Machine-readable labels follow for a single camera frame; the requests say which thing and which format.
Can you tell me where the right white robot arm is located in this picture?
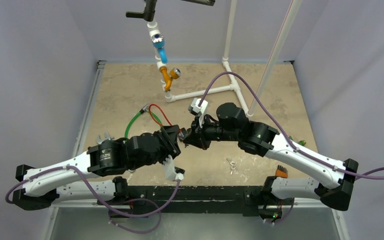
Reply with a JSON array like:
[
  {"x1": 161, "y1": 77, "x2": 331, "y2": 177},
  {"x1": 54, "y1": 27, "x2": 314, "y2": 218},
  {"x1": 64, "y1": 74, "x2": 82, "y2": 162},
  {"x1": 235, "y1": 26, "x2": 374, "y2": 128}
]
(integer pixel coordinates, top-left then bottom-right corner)
[{"x1": 179, "y1": 102, "x2": 359, "y2": 211}]

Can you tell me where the white PVC pipe frame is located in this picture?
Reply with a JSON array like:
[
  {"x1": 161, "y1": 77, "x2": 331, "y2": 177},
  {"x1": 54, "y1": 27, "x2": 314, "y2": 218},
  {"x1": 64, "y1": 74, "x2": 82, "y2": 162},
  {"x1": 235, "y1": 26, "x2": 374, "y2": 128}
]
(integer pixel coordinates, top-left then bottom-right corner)
[{"x1": 146, "y1": 0, "x2": 249, "y2": 112}]

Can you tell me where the green cable lock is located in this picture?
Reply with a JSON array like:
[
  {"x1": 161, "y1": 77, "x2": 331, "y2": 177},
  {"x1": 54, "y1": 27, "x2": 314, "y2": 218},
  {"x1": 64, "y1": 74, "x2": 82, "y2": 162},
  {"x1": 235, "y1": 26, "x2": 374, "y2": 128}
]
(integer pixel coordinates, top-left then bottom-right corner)
[{"x1": 124, "y1": 104, "x2": 162, "y2": 138}]

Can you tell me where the red handled adjustable wrench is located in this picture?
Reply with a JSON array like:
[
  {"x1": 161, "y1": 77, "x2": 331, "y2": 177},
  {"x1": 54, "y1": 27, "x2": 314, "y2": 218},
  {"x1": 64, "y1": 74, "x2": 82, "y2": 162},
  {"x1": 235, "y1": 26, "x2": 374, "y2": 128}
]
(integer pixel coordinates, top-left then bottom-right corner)
[{"x1": 95, "y1": 132, "x2": 112, "y2": 145}]

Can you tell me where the silver key bunch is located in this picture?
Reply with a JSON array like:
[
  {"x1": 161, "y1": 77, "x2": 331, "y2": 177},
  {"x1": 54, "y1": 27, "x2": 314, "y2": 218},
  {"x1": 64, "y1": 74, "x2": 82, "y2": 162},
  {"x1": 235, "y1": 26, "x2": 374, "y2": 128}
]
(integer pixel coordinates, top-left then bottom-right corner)
[{"x1": 226, "y1": 157, "x2": 236, "y2": 176}]

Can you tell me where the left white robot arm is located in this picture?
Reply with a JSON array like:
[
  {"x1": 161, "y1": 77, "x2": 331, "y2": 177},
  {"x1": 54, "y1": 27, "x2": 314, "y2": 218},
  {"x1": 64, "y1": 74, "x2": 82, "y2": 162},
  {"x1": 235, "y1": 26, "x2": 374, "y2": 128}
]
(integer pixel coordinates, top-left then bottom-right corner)
[{"x1": 5, "y1": 125, "x2": 185, "y2": 211}]

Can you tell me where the black crank handle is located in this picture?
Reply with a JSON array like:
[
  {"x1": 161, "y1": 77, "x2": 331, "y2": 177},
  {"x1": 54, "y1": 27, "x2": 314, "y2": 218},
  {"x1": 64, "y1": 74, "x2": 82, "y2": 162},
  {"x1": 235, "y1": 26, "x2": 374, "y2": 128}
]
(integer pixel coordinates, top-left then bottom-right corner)
[{"x1": 125, "y1": 0, "x2": 215, "y2": 22}]

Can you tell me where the white pole with red stripe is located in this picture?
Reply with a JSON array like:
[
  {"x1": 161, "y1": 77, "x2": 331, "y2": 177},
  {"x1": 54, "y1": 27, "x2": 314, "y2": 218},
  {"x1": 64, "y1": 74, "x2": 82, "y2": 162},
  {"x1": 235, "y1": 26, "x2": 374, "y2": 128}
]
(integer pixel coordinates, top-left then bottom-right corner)
[{"x1": 247, "y1": 0, "x2": 303, "y2": 117}]

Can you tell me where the orange hex key set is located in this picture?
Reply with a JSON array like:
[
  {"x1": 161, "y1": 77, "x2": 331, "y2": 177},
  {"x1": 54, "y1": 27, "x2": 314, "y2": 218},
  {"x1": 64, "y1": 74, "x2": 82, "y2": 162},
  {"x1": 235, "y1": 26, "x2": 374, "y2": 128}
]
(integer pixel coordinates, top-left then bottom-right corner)
[{"x1": 275, "y1": 165, "x2": 289, "y2": 179}]

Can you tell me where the orange tap valve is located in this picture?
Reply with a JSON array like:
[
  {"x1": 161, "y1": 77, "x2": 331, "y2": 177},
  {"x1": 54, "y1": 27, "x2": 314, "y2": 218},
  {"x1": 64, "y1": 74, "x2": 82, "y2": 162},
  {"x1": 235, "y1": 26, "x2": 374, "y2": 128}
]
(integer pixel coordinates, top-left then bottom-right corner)
[{"x1": 159, "y1": 66, "x2": 182, "y2": 92}]

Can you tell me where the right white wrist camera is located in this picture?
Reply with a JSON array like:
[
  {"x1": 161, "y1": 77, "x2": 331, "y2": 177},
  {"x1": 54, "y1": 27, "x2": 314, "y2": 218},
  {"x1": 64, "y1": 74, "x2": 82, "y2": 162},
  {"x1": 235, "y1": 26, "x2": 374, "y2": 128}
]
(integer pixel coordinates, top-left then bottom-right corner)
[{"x1": 188, "y1": 97, "x2": 209, "y2": 128}]

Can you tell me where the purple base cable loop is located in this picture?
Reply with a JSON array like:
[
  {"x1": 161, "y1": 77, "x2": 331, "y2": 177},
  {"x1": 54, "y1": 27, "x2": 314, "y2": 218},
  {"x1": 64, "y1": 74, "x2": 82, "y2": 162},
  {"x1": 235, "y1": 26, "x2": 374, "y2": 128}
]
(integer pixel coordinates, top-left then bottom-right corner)
[{"x1": 107, "y1": 198, "x2": 162, "y2": 234}]

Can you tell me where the red cable lock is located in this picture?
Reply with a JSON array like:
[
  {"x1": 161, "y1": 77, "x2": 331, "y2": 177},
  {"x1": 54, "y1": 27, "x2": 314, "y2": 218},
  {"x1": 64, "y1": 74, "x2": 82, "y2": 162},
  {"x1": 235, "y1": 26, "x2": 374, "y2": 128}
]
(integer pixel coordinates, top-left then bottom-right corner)
[{"x1": 148, "y1": 103, "x2": 184, "y2": 138}]

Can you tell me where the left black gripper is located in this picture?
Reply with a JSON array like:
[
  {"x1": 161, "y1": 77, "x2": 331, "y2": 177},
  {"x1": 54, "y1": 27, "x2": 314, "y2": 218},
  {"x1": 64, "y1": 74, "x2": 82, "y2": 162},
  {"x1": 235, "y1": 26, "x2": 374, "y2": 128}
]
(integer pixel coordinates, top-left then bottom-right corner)
[{"x1": 127, "y1": 125, "x2": 181, "y2": 171}]

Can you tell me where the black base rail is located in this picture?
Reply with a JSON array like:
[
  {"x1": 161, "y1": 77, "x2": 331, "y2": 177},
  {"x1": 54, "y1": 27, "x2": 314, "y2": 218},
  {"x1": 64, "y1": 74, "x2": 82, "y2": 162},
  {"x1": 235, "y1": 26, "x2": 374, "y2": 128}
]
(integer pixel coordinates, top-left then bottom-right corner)
[{"x1": 107, "y1": 184, "x2": 294, "y2": 220}]

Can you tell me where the blue tap valve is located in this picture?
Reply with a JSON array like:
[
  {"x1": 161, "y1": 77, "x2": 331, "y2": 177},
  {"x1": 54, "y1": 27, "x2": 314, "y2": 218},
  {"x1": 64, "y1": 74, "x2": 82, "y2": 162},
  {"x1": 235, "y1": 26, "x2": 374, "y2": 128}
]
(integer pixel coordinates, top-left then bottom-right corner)
[{"x1": 150, "y1": 33, "x2": 168, "y2": 64}]

